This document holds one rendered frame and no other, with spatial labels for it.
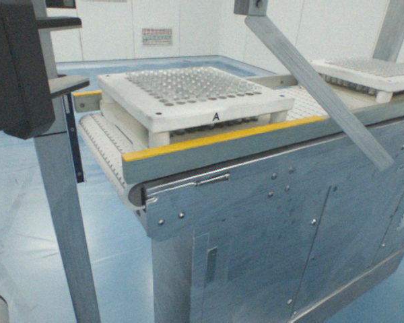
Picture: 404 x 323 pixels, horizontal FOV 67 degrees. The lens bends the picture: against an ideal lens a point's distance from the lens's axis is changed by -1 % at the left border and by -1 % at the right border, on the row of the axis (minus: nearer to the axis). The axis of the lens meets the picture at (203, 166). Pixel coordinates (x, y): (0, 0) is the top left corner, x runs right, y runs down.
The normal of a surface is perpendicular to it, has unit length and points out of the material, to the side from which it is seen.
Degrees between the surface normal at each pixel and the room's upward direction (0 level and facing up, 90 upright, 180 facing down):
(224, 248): 90
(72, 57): 90
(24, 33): 90
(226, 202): 90
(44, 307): 0
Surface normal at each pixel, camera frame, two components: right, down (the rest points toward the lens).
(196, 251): 0.53, 0.44
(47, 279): 0.06, -0.87
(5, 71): 0.90, 0.25
